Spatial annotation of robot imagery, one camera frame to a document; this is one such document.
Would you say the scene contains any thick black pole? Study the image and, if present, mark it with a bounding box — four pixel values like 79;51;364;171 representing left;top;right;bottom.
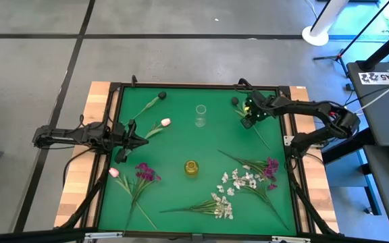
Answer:
358;32;389;72

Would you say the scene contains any white round-based pole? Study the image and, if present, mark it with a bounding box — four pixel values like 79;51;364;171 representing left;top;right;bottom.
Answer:
301;0;351;47

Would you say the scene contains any thin black tripod stand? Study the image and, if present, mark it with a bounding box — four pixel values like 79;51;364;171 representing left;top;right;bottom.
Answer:
312;0;389;92

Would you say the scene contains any black artificial tulip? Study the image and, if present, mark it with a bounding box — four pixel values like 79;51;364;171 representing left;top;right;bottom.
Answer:
124;90;167;128
231;97;271;150

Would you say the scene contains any white printed label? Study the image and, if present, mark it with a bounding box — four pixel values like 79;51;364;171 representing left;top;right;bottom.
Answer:
358;71;389;85

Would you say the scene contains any dark grey desk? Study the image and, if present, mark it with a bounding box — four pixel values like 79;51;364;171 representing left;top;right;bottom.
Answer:
346;61;389;146
363;144;389;230

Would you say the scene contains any yellow embossed glass vase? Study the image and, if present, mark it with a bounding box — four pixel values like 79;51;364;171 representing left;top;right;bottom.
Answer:
184;160;200;177

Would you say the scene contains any clear glass vase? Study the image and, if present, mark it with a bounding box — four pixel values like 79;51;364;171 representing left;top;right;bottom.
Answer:
194;104;207;128

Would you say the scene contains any white artificial flower bunch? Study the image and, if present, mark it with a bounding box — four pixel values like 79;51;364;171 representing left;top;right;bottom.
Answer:
159;192;235;220
215;164;290;231

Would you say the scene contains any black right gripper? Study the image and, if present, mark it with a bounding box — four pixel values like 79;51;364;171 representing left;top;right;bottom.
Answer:
242;90;273;122

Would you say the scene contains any white cable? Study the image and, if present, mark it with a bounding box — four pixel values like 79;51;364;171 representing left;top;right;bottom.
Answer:
353;74;389;115

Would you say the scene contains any pink artificial tulip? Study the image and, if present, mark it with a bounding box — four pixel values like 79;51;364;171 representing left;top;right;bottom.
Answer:
108;167;158;230
126;117;172;156

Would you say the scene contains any black metal table frame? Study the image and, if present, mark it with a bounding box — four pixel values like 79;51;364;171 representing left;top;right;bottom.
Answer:
0;74;389;243

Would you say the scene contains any green table mat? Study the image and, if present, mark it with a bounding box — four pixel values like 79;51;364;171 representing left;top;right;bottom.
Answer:
98;86;299;236

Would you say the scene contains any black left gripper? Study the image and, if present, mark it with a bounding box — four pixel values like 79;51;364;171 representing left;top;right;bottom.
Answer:
113;119;150;153

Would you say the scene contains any purple artificial flower bunch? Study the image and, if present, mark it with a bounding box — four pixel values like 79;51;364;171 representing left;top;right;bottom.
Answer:
217;149;281;192
123;162;163;234

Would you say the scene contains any silver metal bracket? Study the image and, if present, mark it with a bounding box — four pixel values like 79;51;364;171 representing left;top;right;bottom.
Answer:
84;232;124;240
271;236;312;243

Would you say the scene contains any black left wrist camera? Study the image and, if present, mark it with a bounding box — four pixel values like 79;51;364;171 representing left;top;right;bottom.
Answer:
114;148;128;165

